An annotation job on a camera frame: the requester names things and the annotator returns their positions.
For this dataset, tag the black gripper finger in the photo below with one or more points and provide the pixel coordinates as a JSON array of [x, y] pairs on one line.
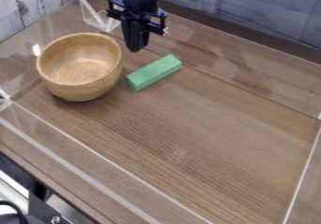
[[137, 33]]

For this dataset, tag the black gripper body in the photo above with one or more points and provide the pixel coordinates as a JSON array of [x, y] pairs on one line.
[[141, 16]]

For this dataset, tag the green rectangular block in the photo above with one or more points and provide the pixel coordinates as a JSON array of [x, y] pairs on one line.
[[152, 73]]

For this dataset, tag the wooden bowl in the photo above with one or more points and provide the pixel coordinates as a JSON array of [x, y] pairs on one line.
[[80, 66]]

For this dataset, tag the clear acrylic corner bracket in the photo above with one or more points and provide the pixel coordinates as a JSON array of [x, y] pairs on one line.
[[98, 19]]

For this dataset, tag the clear acrylic enclosure wall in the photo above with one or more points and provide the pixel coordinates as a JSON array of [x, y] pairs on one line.
[[169, 156]]

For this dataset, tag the black metal clamp bracket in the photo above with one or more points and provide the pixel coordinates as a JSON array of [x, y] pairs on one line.
[[50, 209]]

